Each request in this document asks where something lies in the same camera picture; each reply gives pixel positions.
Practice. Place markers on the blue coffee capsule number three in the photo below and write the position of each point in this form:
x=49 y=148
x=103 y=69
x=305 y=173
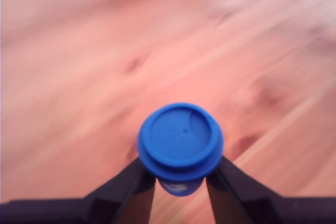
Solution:
x=178 y=137

